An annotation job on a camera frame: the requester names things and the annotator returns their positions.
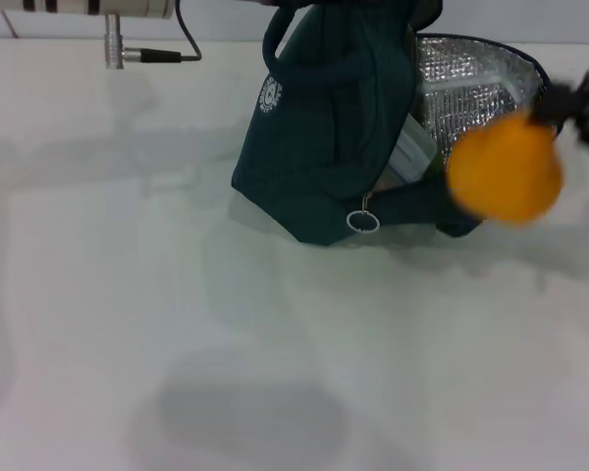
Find dark teal insulated lunch bag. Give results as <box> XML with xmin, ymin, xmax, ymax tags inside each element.
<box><xmin>231</xmin><ymin>0</ymin><xmax>563</xmax><ymax>247</ymax></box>

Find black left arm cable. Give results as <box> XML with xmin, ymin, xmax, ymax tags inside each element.
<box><xmin>122</xmin><ymin>0</ymin><xmax>203</xmax><ymax>64</ymax></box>

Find orange citrus fruit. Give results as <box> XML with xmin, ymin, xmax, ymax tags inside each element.
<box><xmin>445</xmin><ymin>113</ymin><xmax>565</xmax><ymax>227</ymax></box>

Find clear blue-rimmed food container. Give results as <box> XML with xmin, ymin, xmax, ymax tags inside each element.
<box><xmin>387</xmin><ymin>115</ymin><xmax>437</xmax><ymax>186</ymax></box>

